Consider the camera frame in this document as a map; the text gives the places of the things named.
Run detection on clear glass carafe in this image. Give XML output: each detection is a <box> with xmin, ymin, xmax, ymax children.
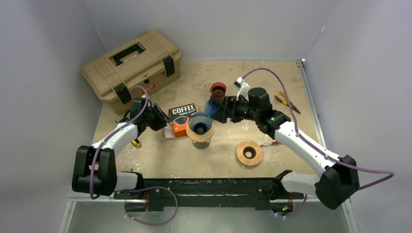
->
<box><xmin>192</xmin><ymin>140</ymin><xmax>210</xmax><ymax>150</ymax></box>

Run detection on black orange coffee filter box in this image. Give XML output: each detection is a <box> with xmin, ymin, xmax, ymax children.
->
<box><xmin>168</xmin><ymin>103</ymin><xmax>197</xmax><ymax>137</ymax></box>

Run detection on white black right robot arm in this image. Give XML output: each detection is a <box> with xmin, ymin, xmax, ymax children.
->
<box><xmin>205</xmin><ymin>87</ymin><xmax>360</xmax><ymax>210</ymax></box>

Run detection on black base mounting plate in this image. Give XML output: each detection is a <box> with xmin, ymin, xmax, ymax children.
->
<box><xmin>114</xmin><ymin>178</ymin><xmax>304</xmax><ymax>211</ymax></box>

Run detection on aluminium frame rail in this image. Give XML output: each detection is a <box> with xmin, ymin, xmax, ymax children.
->
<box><xmin>58</xmin><ymin>192</ymin><xmax>359</xmax><ymax>233</ymax></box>

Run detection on blue glass dripper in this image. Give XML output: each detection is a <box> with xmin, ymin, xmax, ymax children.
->
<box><xmin>188</xmin><ymin>112</ymin><xmax>213</xmax><ymax>134</ymax></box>
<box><xmin>204</xmin><ymin>100</ymin><xmax>223</xmax><ymax>117</ymax></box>

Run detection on yellow black screwdriver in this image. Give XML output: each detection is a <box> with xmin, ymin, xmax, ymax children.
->
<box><xmin>114</xmin><ymin>120</ymin><xmax>141</xmax><ymax>148</ymax></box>

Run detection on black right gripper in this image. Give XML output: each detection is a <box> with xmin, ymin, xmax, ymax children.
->
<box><xmin>212</xmin><ymin>95</ymin><xmax>260</xmax><ymax>123</ymax></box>

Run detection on white paper coffee filters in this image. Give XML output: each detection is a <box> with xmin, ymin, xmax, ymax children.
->
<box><xmin>163</xmin><ymin>123</ymin><xmax>175</xmax><ymax>138</ymax></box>

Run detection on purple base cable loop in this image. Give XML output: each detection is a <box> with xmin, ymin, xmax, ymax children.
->
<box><xmin>123</xmin><ymin>186</ymin><xmax>178</xmax><ymax>227</ymax></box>

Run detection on tan plastic toolbox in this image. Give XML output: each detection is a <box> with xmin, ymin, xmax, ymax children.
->
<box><xmin>80</xmin><ymin>29</ymin><xmax>182</xmax><ymax>115</ymax></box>

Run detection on wooden dripper ring holder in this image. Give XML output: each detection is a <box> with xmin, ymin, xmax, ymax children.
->
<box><xmin>186</xmin><ymin>125</ymin><xmax>215</xmax><ymax>143</ymax></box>

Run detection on red handled screwdriver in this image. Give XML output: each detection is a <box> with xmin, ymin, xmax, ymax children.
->
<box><xmin>260</xmin><ymin>141</ymin><xmax>279</xmax><ymax>148</ymax></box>

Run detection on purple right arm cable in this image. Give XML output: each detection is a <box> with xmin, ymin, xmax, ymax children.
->
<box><xmin>241</xmin><ymin>67</ymin><xmax>395</xmax><ymax>190</ymax></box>

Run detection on yellow black pliers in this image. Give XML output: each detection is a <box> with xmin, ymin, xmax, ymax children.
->
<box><xmin>274</xmin><ymin>91</ymin><xmax>301</xmax><ymax>114</ymax></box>

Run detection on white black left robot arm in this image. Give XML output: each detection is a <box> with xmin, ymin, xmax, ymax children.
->
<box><xmin>71</xmin><ymin>98</ymin><xmax>171</xmax><ymax>199</ymax></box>

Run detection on dark carafe with red rim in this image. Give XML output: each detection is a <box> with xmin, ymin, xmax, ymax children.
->
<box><xmin>209</xmin><ymin>82</ymin><xmax>226</xmax><ymax>104</ymax></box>

